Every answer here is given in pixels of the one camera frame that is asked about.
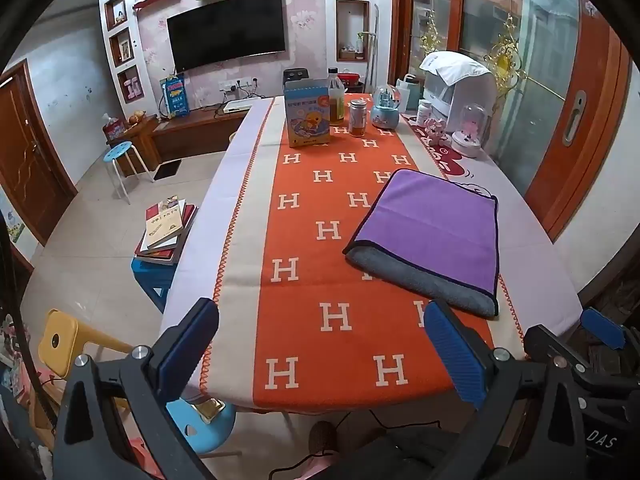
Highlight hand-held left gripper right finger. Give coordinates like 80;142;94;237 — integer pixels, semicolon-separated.
424;300;594;480

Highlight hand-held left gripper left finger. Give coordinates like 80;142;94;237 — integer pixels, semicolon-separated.
52;298;221;480

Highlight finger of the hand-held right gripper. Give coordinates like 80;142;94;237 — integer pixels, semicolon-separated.
524;324;632;397
580;307;640;361

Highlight purple and grey towel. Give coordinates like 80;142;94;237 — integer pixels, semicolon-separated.
342;168;501;318

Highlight blue plastic stool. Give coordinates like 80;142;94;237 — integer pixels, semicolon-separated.
131;257;177;314

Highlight light blue round stool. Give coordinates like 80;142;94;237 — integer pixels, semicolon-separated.
165;394;237;454

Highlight stack of books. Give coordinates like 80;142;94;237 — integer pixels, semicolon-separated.
134;198;200;266

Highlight yellow chair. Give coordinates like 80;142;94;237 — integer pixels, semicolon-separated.
38;309;137;382

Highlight white printed tablecloth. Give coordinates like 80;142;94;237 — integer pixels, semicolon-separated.
160;94;584;342

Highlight orange patterned table blanket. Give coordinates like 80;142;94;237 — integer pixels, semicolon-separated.
200;93;526;411

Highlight blue stool with white legs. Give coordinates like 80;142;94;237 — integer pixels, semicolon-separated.
103;141;155;205

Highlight wooden television cabinet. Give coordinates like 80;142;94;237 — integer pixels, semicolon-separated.
105;104;262;177

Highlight glass dome ornament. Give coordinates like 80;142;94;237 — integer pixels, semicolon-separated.
451;104;489;159

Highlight pink toy figure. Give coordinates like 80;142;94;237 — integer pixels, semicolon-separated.
421;117;449;145

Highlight red tissue packet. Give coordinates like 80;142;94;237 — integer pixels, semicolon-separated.
102;113;126;141

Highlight brown wooden door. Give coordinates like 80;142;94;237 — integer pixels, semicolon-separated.
0;59;79;247

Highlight blue picture board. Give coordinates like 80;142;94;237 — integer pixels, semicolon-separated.
159;75;191;120

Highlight small glass jar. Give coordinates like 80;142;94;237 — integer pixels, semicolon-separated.
349;100;369;138

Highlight blue snow globe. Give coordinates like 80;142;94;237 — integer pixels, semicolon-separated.
370;84;401;130

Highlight white countertop appliance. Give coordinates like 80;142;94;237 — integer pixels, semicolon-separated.
422;52;499;135

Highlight blue carton box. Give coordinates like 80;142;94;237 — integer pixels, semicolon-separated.
283;79;331;149

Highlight yellow oil bottle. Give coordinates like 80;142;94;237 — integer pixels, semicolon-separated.
327;67;346;126

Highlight white cloth cover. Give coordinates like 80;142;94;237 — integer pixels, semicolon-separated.
419;52;494;87

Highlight gold door ornament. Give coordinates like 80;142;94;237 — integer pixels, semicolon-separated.
419;11;442;57
483;15;527;94

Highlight black flat television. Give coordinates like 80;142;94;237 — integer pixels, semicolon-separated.
166;0;287;72

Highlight black cable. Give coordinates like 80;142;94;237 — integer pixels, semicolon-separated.
332;409;443;432

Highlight silver door handle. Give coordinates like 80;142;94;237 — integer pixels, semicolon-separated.
563;90;587;147

